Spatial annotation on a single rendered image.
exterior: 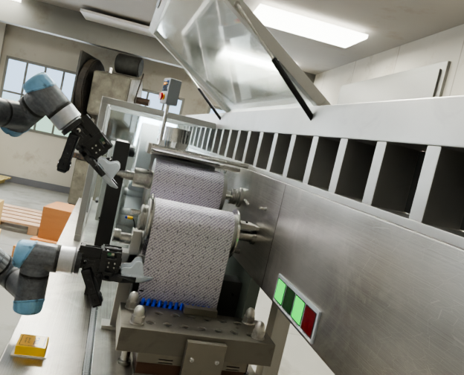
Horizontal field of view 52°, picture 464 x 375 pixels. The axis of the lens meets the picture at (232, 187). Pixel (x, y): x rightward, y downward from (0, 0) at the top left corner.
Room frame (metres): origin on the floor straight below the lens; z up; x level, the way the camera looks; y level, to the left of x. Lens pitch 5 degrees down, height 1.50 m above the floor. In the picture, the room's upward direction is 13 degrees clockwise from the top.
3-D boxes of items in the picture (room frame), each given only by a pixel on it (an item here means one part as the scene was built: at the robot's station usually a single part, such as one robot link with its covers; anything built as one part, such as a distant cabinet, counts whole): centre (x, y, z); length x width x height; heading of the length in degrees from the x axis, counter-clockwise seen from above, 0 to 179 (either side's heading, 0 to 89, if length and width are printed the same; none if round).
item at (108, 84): (7.97, 2.27, 1.31); 1.35 x 1.23 x 2.63; 10
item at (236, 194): (1.67, 0.00, 1.33); 0.07 x 0.07 x 0.07; 15
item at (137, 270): (1.28, 0.20, 1.11); 0.09 x 0.03 x 0.06; 104
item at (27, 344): (1.14, 0.40, 0.91); 0.07 x 0.07 x 0.02; 15
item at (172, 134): (2.08, 0.30, 1.50); 0.14 x 0.14 x 0.06
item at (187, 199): (1.52, 0.13, 1.16); 0.39 x 0.23 x 0.51; 15
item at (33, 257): (1.23, 0.46, 1.11); 0.11 x 0.08 x 0.09; 105
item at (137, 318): (1.14, 0.15, 1.05); 0.04 x 0.04 x 0.04
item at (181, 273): (1.33, 0.08, 1.12); 0.23 x 0.01 x 0.18; 105
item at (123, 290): (1.38, 0.26, 1.05); 0.06 x 0.05 x 0.31; 105
